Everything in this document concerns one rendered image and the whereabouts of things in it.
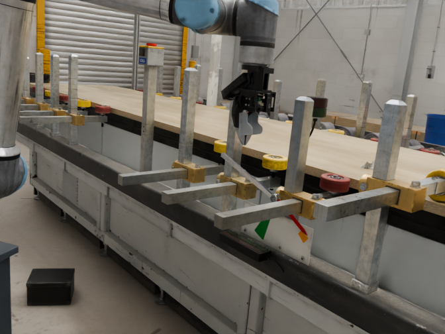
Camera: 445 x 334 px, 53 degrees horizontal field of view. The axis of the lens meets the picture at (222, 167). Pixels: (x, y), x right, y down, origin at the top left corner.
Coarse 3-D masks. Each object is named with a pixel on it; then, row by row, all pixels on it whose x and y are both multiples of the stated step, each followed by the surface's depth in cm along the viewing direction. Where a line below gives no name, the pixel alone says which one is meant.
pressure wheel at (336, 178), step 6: (324, 174) 127; (330, 174) 127; (336, 174) 128; (324, 180) 123; (330, 180) 122; (336, 180) 122; (342, 180) 122; (348, 180) 123; (324, 186) 123; (330, 186) 122; (336, 186) 122; (342, 186) 122; (348, 186) 124; (330, 192) 125; (336, 192) 122; (342, 192) 123
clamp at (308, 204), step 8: (280, 192) 121; (288, 192) 119; (304, 192) 120; (304, 200) 115; (312, 200) 114; (320, 200) 115; (304, 208) 115; (312, 208) 113; (304, 216) 115; (312, 216) 114
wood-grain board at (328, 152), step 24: (96, 96) 287; (120, 96) 301; (168, 120) 210; (216, 120) 225; (264, 120) 242; (264, 144) 169; (288, 144) 173; (312, 144) 178; (336, 144) 183; (360, 144) 188; (312, 168) 139; (336, 168) 139; (360, 168) 142; (408, 168) 148; (432, 168) 152
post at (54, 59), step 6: (54, 54) 242; (54, 60) 242; (54, 66) 243; (54, 72) 244; (54, 78) 244; (54, 84) 245; (54, 90) 246; (54, 96) 247; (54, 102) 247; (54, 108) 248; (54, 126) 250; (54, 132) 251
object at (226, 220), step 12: (324, 192) 126; (264, 204) 110; (276, 204) 111; (288, 204) 112; (300, 204) 115; (216, 216) 101; (228, 216) 100; (240, 216) 102; (252, 216) 105; (264, 216) 107; (276, 216) 110; (228, 228) 101
